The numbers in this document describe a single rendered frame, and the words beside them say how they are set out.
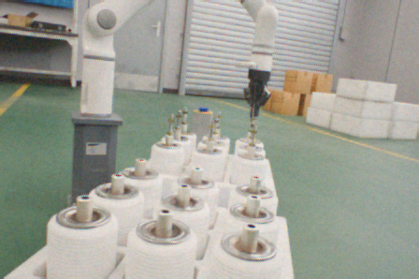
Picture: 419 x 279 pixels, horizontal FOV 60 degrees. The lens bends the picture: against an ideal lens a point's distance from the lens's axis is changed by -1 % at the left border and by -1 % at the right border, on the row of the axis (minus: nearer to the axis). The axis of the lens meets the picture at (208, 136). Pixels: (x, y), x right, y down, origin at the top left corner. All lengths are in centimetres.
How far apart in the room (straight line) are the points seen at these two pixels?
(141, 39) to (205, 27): 112
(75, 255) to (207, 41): 606
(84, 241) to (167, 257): 11
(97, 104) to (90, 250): 67
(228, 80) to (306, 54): 172
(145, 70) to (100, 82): 511
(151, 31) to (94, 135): 519
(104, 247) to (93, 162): 63
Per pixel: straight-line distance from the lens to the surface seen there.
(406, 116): 418
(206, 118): 139
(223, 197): 98
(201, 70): 644
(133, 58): 618
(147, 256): 49
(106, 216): 55
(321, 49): 770
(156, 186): 74
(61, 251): 54
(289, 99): 493
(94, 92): 112
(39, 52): 609
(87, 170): 115
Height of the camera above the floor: 48
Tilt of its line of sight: 10 degrees down
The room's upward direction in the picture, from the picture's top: 6 degrees clockwise
